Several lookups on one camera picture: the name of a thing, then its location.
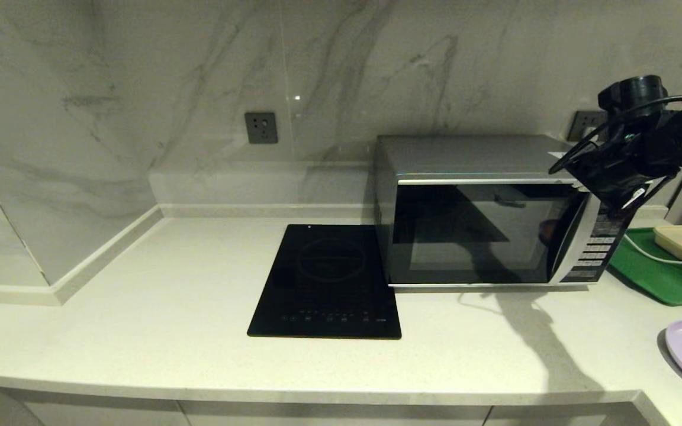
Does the grey single wall socket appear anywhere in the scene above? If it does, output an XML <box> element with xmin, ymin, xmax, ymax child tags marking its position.
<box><xmin>244</xmin><ymin>111</ymin><xmax>278</xmax><ymax>145</ymax></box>

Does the black induction cooktop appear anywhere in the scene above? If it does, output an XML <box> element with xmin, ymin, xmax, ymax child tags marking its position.
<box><xmin>247</xmin><ymin>224</ymin><xmax>403</xmax><ymax>340</ymax></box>

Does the silver microwave oven body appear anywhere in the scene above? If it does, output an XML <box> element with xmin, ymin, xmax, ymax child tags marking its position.
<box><xmin>375</xmin><ymin>134</ymin><xmax>638</xmax><ymax>292</ymax></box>

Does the black cylindrical wrist module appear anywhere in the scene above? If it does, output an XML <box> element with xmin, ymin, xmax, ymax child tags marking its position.
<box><xmin>598</xmin><ymin>75</ymin><xmax>669</xmax><ymax>122</ymax></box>

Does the grey double wall socket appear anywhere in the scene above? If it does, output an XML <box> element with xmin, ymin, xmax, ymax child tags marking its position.
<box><xmin>567</xmin><ymin>110</ymin><xmax>609</xmax><ymax>143</ymax></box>

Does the green plastic tray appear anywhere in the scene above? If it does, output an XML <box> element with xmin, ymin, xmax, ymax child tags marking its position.
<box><xmin>607</xmin><ymin>228</ymin><xmax>682</xmax><ymax>307</ymax></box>

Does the white power cable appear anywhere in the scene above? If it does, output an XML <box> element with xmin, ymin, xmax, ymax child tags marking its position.
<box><xmin>625</xmin><ymin>235</ymin><xmax>682</xmax><ymax>290</ymax></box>

